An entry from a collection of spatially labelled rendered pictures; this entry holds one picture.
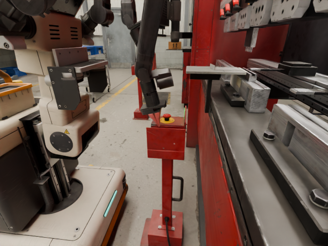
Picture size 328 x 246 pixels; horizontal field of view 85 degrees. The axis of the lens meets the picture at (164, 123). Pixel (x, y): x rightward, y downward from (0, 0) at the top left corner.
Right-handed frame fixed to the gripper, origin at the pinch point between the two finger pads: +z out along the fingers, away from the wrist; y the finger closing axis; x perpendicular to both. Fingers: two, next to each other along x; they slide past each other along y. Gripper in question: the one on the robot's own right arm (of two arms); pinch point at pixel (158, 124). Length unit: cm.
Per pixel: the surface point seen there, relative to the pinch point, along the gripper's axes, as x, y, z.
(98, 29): 717, -309, -150
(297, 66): 19, 63, -7
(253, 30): 19, 45, -26
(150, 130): -4.8, -3.0, -0.1
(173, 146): -5.0, 4.7, 9.0
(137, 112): 183, -71, 53
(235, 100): 5.0, 32.8, -2.1
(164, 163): 2.3, -3.1, 22.1
